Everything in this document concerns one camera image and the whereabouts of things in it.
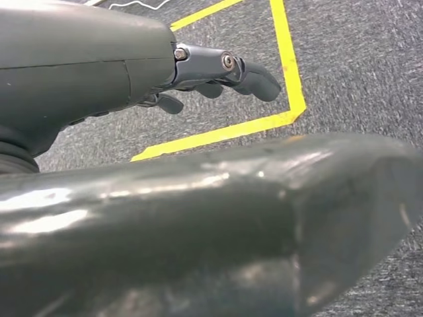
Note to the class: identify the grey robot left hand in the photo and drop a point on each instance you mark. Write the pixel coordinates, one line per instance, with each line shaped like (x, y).
(82, 65)

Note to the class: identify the yellow floor tape square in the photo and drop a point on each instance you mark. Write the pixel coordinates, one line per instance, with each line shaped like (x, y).
(291, 65)

